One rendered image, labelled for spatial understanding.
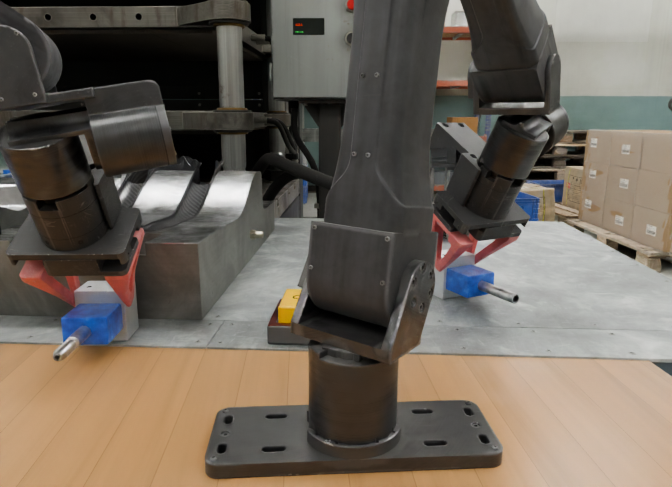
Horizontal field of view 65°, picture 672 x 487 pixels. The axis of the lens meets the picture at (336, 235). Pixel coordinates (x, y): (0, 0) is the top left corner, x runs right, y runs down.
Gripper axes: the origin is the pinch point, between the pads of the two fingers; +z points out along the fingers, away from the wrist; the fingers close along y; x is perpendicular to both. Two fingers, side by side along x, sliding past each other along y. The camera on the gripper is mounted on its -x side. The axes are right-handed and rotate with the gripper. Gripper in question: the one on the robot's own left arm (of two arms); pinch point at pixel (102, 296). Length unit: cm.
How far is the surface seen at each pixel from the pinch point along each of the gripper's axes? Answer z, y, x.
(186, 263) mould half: 0.4, -7.5, -5.2
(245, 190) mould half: 9.4, -10.9, -30.6
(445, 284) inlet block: 7.4, -38.2, -8.1
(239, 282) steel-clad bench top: 13.0, -11.3, -14.1
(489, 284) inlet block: 4.3, -42.4, -5.2
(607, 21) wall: 198, -398, -636
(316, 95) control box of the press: 24, -23, -91
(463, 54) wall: 239, -218, -627
